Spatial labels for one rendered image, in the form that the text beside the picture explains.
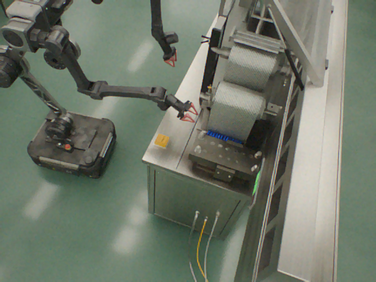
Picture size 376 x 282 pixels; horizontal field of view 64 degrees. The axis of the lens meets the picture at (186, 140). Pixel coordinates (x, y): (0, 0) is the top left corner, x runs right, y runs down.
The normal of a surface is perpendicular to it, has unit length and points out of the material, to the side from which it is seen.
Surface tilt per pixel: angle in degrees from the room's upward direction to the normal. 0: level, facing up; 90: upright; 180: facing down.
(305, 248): 0
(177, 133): 0
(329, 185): 0
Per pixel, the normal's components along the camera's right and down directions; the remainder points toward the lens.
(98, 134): 0.09, -0.57
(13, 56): -0.20, 0.79
